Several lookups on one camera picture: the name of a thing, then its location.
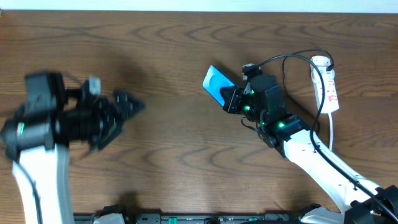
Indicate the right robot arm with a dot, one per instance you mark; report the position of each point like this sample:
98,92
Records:
358,199

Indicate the white power strip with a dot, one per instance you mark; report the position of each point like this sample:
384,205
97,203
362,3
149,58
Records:
331,103

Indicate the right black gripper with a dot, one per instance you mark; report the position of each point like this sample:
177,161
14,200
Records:
233,100

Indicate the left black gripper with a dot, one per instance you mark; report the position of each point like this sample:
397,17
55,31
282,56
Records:
109,119

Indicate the blue Samsung Galaxy smartphone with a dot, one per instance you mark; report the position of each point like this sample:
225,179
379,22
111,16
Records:
214,81

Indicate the white USB wall charger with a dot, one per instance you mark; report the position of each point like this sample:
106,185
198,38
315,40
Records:
324,65

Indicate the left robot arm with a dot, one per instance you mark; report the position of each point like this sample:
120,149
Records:
37,138

